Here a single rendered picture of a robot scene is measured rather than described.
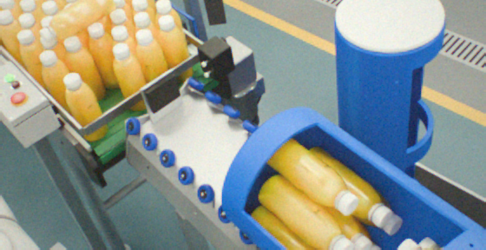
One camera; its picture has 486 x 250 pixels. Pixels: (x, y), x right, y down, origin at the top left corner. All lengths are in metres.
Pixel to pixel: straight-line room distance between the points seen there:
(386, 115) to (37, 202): 1.64
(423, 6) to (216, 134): 0.63
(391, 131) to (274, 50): 1.45
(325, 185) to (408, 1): 0.75
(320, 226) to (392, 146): 0.77
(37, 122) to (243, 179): 0.63
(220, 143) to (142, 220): 1.12
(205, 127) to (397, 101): 0.52
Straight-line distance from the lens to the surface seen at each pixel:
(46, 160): 1.87
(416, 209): 1.33
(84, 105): 1.69
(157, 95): 1.66
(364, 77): 1.75
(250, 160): 1.23
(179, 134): 1.69
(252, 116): 2.13
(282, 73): 3.12
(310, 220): 1.22
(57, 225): 2.83
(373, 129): 1.89
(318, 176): 1.22
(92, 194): 2.31
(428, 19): 1.76
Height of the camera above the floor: 2.16
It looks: 46 degrees down
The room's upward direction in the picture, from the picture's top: 11 degrees counter-clockwise
